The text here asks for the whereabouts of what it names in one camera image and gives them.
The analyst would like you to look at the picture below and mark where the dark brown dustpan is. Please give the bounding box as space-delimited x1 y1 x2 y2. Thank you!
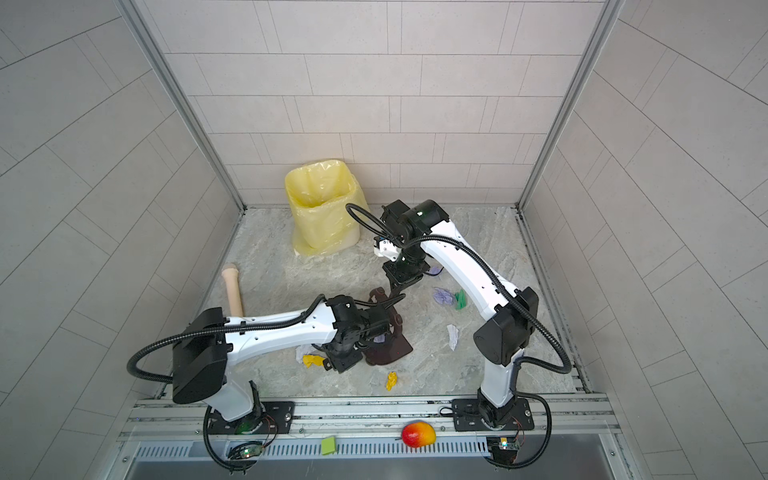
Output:
362 307 413 366

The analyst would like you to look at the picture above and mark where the brown hand brush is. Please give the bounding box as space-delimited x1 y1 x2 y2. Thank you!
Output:
368 287 404 309

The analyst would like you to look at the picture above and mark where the yellow bagged trash bin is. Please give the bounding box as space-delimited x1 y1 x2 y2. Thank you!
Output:
284 159 368 256

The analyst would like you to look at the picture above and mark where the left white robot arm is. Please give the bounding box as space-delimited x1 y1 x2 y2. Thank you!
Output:
126 295 404 422

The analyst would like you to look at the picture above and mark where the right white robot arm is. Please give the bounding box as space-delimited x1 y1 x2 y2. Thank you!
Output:
345 200 572 429

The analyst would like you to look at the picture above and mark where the purple paper scrap right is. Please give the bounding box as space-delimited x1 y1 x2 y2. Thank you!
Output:
433 287 456 306

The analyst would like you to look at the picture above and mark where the yellow paper scrap left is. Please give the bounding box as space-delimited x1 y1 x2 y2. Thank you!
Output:
302 354 326 368

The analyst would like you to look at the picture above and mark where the yellow paper scrap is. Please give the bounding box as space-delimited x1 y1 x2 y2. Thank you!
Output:
302 354 326 368
385 372 398 391

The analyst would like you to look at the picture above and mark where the white paper scrap left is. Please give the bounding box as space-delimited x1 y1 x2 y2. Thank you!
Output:
295 345 315 365

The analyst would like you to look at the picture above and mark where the white paper scrap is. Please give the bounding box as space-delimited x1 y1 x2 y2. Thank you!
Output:
447 324 460 351
295 345 315 365

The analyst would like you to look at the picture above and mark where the green paper scrap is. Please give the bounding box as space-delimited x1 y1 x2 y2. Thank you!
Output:
454 289 468 310

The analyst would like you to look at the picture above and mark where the yellow paper scrap front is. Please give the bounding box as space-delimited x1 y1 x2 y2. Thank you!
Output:
385 372 398 391

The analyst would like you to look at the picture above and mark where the white paper scrap right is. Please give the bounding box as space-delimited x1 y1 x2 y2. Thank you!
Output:
447 324 460 351

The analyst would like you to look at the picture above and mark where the green foam cube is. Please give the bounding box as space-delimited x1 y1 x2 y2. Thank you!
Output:
321 436 337 456

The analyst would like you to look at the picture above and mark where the red yellow toy mango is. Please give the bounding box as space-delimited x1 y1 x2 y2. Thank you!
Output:
401 421 437 449

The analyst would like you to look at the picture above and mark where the beige wooden pestle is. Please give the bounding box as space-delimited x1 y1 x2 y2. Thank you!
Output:
221 263 244 317

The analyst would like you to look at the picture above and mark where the left circuit board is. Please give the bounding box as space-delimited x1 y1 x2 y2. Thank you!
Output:
227 441 264 461

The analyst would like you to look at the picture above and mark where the circuit board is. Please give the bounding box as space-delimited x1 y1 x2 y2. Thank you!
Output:
486 437 521 469
227 441 264 461

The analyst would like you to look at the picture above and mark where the right circuit board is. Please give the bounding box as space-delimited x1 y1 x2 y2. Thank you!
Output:
486 437 521 469

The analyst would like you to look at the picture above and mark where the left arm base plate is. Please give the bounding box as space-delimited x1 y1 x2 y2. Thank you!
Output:
208 401 295 436

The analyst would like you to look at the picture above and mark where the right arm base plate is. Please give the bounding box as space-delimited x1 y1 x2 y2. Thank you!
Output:
450 396 535 432

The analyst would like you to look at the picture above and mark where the aluminium rail frame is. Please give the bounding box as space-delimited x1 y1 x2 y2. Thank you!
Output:
99 393 641 479

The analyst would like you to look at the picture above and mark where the vertical aluminium corner post right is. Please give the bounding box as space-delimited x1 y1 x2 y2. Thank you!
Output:
517 0 625 210

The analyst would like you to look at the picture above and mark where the vertical aluminium corner post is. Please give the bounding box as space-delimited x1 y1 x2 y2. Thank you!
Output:
114 0 247 214
517 0 625 210

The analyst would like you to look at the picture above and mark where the vertical aluminium corner post left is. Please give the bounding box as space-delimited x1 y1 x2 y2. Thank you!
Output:
114 0 247 214

